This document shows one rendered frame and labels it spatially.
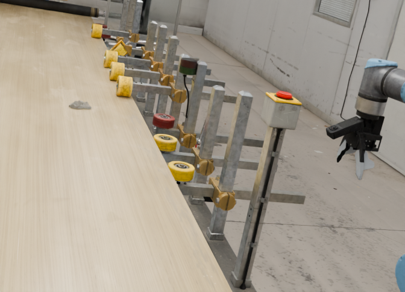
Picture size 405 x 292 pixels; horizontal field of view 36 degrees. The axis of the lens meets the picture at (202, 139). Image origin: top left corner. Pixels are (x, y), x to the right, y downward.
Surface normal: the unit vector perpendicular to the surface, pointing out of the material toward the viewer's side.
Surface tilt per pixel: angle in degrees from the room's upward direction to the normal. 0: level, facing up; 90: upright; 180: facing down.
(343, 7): 90
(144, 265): 0
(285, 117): 90
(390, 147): 90
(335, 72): 90
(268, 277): 0
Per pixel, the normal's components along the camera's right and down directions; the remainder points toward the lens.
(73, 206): 0.18, -0.94
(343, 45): -0.95, -0.09
